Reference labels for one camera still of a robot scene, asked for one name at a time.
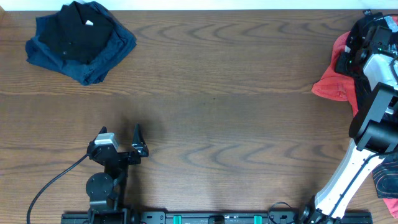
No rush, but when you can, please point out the black patterned jersey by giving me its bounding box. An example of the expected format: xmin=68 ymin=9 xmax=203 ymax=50
xmin=335 ymin=10 xmax=397 ymax=198

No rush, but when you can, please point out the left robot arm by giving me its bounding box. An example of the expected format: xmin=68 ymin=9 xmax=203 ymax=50
xmin=86 ymin=123 xmax=149 ymax=223

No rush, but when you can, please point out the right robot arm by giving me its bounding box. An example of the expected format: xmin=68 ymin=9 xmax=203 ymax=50
xmin=298 ymin=13 xmax=397 ymax=223

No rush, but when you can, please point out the folded dark blue garment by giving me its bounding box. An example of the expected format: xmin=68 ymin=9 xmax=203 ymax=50
xmin=25 ymin=1 xmax=136 ymax=85

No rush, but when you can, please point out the left black cable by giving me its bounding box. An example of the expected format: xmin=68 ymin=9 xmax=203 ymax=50
xmin=26 ymin=153 xmax=90 ymax=224

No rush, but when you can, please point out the red t-shirt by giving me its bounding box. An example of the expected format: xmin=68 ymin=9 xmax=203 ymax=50
xmin=312 ymin=31 xmax=397 ymax=218

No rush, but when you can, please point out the folded black shirt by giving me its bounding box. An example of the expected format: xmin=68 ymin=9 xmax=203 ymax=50
xmin=39 ymin=1 xmax=114 ymax=63

